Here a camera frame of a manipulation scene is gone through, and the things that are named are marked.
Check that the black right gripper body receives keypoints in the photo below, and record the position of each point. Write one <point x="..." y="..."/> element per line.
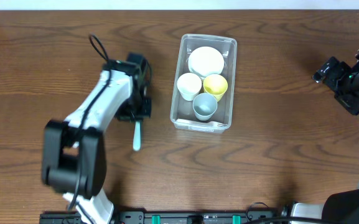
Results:
<point x="327" y="73"/>

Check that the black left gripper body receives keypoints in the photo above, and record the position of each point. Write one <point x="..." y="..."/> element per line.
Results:
<point x="139" y="115"/>

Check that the mint green plastic spoon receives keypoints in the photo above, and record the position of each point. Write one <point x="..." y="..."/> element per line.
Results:
<point x="137" y="136"/>

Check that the white plastic cup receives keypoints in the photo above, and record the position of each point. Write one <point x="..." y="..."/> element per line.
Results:
<point x="189" y="86"/>

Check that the grey plastic cup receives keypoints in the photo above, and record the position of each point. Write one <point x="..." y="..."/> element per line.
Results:
<point x="204" y="106"/>

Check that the yellow plastic cup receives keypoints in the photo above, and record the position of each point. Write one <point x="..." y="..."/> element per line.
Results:
<point x="215" y="85"/>

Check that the white plastic bowl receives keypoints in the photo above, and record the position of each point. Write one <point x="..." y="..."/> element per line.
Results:
<point x="205" y="61"/>

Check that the white plastic fork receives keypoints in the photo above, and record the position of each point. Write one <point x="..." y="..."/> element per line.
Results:
<point x="210" y="123"/>

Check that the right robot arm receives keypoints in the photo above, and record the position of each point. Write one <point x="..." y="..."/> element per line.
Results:
<point x="343" y="207"/>

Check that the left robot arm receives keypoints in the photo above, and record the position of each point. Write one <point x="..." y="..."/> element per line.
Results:
<point x="74" y="158"/>

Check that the clear plastic container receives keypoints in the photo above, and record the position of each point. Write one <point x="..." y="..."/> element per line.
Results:
<point x="182" y="109"/>

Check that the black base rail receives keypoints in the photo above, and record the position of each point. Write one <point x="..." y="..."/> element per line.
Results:
<point x="139" y="217"/>

